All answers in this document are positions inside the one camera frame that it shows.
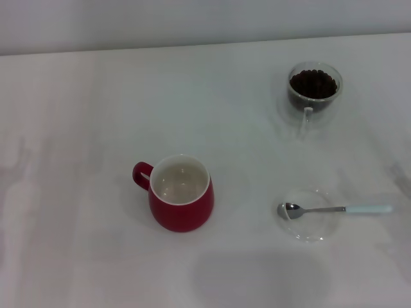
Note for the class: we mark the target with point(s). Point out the red ceramic mug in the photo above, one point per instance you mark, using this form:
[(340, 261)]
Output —
[(183, 215)]

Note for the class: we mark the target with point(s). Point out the clear glass saucer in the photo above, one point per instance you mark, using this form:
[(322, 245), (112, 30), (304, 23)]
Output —
[(308, 232)]

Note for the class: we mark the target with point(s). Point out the coffee beans pile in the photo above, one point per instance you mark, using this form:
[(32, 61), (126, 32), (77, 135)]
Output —
[(313, 85)]

